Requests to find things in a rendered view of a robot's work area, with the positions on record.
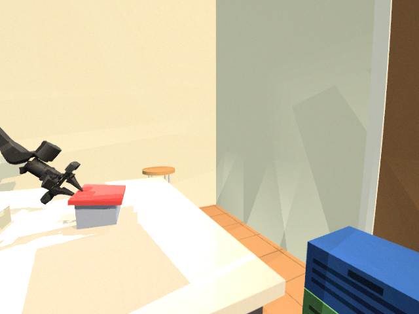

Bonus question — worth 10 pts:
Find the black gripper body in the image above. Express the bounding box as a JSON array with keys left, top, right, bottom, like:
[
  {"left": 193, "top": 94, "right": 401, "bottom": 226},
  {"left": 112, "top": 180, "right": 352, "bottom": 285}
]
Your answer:
[{"left": 38, "top": 162, "right": 81, "bottom": 205}]

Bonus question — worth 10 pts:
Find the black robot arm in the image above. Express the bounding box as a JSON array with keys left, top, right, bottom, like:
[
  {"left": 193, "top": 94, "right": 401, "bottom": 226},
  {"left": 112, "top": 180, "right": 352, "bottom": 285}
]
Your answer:
[{"left": 0, "top": 128, "right": 62, "bottom": 191}]

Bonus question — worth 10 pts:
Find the red translucent box lid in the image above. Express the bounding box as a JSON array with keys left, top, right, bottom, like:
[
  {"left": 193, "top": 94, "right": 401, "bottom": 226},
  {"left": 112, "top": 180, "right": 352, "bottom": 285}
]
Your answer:
[{"left": 67, "top": 184, "right": 126, "bottom": 206}]

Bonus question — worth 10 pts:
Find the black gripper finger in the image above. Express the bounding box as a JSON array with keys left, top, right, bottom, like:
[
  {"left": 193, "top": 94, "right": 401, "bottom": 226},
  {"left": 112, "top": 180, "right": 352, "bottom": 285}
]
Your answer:
[
  {"left": 55, "top": 187, "right": 75, "bottom": 197},
  {"left": 66, "top": 174, "right": 83, "bottom": 191}
]

